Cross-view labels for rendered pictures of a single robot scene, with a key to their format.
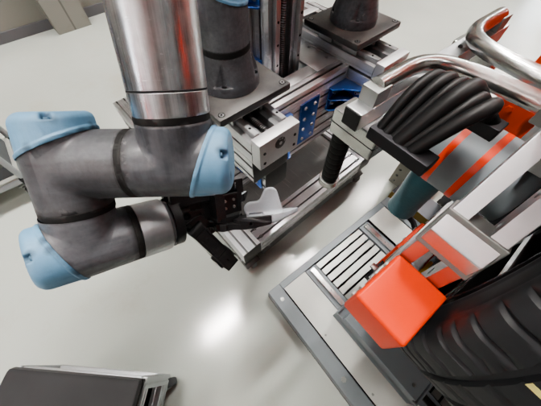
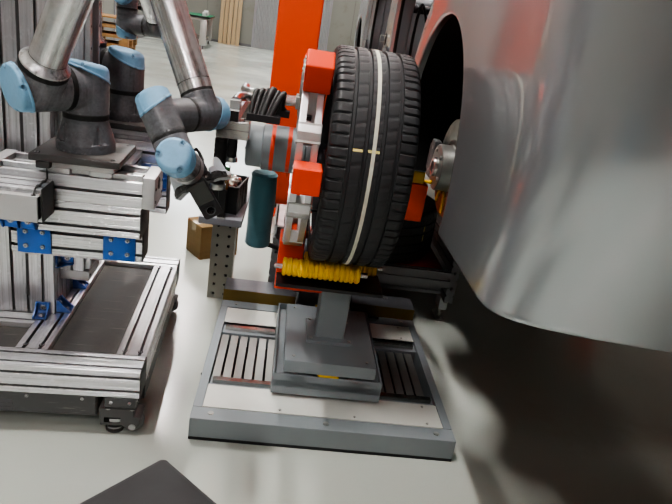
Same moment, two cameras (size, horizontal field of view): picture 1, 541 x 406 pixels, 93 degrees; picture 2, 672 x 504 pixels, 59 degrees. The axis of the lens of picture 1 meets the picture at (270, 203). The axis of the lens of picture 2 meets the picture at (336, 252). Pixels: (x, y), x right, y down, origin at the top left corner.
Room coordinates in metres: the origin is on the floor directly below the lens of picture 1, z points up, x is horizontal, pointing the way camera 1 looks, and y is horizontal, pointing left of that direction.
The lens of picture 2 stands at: (-0.81, 1.07, 1.24)
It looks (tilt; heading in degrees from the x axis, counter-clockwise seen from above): 21 degrees down; 302
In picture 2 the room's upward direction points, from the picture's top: 9 degrees clockwise
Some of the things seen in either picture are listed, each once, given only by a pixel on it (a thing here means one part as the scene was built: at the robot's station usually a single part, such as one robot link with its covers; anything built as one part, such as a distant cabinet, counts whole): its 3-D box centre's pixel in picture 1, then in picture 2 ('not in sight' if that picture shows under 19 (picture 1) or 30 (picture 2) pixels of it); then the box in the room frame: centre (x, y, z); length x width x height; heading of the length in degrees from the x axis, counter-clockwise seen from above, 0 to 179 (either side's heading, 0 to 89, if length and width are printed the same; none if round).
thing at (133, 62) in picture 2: not in sight; (124, 68); (0.95, -0.26, 0.98); 0.13 x 0.12 x 0.14; 27
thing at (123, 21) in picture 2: not in sight; (131, 23); (1.17, -0.45, 1.12); 0.11 x 0.08 x 0.11; 27
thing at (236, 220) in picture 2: not in sight; (226, 206); (0.88, -0.74, 0.44); 0.43 x 0.17 x 0.03; 128
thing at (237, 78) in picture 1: (227, 61); (86, 130); (0.62, 0.10, 0.87); 0.15 x 0.15 x 0.10
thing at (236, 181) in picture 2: not in sight; (226, 191); (0.85, -0.71, 0.51); 0.20 x 0.14 x 0.13; 120
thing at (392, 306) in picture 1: (390, 300); (306, 178); (0.07, -0.16, 0.85); 0.09 x 0.08 x 0.07; 128
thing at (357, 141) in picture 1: (361, 127); (233, 127); (0.33, -0.15, 0.93); 0.09 x 0.05 x 0.05; 38
